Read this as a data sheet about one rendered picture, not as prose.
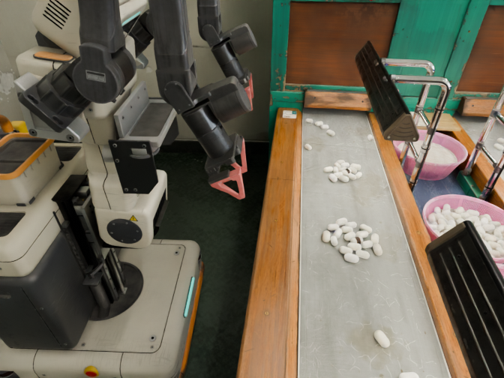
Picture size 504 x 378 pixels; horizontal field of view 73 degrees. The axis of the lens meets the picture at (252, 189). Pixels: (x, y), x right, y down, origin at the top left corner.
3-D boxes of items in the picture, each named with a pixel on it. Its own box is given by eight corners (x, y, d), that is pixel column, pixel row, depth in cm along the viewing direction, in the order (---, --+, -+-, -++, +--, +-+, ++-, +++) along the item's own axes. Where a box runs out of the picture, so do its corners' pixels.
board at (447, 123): (379, 127, 145) (379, 124, 144) (373, 112, 157) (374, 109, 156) (460, 131, 142) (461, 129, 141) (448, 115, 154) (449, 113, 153)
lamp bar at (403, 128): (383, 140, 81) (391, 112, 76) (354, 60, 130) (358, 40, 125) (418, 142, 80) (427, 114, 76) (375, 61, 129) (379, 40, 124)
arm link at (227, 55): (210, 43, 101) (208, 49, 97) (230, 32, 99) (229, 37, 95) (222, 64, 105) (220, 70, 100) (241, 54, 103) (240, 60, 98)
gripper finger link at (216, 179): (256, 178, 75) (236, 145, 70) (256, 199, 69) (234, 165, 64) (230, 189, 77) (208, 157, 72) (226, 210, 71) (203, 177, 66)
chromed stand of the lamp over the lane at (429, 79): (355, 203, 119) (386, 76, 92) (349, 171, 135) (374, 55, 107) (411, 208, 117) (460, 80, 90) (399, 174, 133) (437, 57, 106)
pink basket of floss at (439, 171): (433, 194, 123) (442, 172, 117) (373, 161, 140) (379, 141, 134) (472, 170, 135) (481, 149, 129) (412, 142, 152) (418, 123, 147)
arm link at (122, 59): (71, 66, 64) (58, 76, 60) (106, 32, 60) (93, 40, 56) (110, 103, 68) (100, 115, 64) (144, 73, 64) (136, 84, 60)
